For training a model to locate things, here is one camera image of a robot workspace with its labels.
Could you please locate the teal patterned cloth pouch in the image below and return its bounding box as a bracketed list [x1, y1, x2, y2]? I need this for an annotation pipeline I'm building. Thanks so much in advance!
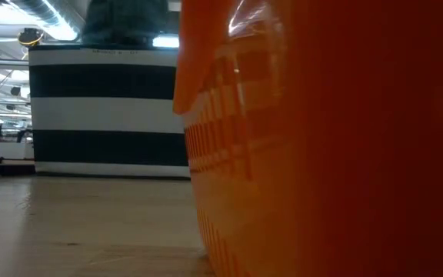
[82, 0, 170, 47]

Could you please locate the ceiling light panel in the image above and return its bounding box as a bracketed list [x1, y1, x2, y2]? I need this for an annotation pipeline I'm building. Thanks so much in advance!
[152, 35, 181, 49]

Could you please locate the navy white-striped fabric bin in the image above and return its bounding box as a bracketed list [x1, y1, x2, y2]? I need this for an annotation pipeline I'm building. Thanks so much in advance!
[28, 44, 192, 180]

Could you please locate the orange plastic basket tray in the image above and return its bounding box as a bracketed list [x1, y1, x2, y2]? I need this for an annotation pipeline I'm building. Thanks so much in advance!
[172, 0, 443, 277]

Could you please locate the yellow black hanging reel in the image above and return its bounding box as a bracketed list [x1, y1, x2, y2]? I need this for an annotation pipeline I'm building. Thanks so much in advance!
[17, 27, 45, 48]

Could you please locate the silver ceiling duct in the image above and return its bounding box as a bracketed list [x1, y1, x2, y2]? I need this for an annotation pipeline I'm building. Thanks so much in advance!
[8, 0, 81, 42]

